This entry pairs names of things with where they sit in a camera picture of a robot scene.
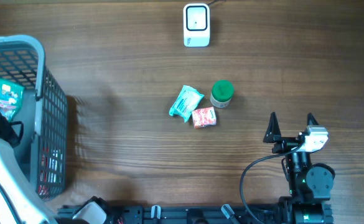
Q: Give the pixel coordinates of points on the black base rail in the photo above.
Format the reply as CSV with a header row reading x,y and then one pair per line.
x,y
200,214

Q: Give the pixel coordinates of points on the green lid jar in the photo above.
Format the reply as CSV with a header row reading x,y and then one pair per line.
x,y
221,93

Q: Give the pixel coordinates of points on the grey plastic basket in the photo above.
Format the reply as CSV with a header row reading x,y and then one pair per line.
x,y
41,154

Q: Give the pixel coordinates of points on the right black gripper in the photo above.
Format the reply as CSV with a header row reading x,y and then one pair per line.
x,y
273,134

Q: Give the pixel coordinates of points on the white barcode scanner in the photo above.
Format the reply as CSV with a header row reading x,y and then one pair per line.
x,y
196,18

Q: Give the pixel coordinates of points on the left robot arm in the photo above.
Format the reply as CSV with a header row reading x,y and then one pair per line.
x,y
18,201

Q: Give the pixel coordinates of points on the teal wet wipes packet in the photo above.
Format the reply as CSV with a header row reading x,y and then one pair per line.
x,y
187,101

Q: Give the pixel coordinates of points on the red orange candy packet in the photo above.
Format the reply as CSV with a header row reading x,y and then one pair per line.
x,y
204,117

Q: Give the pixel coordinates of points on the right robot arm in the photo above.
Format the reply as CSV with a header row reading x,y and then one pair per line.
x,y
309,184

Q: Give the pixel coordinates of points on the green 3M gloves bag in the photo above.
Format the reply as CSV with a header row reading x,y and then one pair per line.
x,y
11,97

